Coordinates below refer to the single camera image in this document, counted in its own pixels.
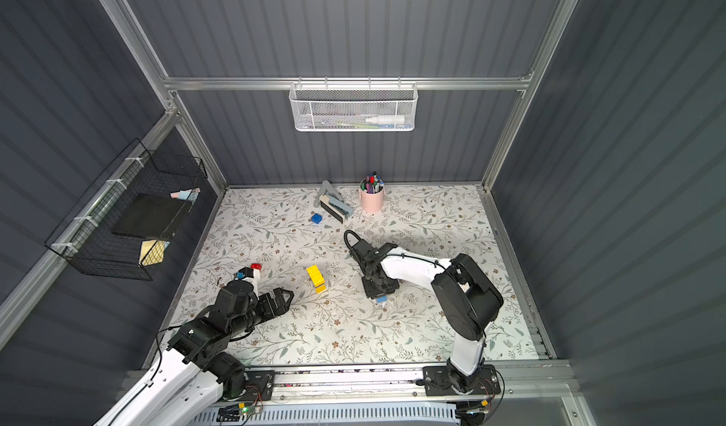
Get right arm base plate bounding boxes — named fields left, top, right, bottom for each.
left=416, top=365, right=502, bottom=397

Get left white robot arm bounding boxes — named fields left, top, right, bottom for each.
left=96, top=265, right=294, bottom=425

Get white wire mesh basket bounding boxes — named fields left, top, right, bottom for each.
left=289, top=80, right=419, bottom=132

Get yellow sticky notes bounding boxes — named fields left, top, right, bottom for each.
left=139, top=240, right=169, bottom=266

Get pink pen cup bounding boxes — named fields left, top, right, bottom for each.
left=358, top=188, right=385, bottom=214

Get grey stapler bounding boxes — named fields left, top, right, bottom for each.
left=314, top=180, right=354, bottom=224

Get black wire basket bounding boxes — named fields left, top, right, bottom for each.
left=45, top=144, right=207, bottom=282

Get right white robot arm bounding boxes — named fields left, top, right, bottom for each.
left=343, top=229, right=504, bottom=394

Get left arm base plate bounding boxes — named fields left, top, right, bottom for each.
left=220, top=370, right=276, bottom=403

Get pastel eraser block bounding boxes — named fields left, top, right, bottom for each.
left=170, top=188, right=200, bottom=202

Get white tube in basket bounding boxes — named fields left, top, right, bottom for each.
left=366, top=115, right=406, bottom=127

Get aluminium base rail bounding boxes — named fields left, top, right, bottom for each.
left=247, top=360, right=580, bottom=406

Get long yellow lego brick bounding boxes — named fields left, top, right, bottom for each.
left=306, top=265, right=325, bottom=288

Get pens in cup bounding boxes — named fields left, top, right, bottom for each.
left=359, top=172, right=385, bottom=195

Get black notebook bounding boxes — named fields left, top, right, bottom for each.
left=112, top=194, right=192, bottom=239

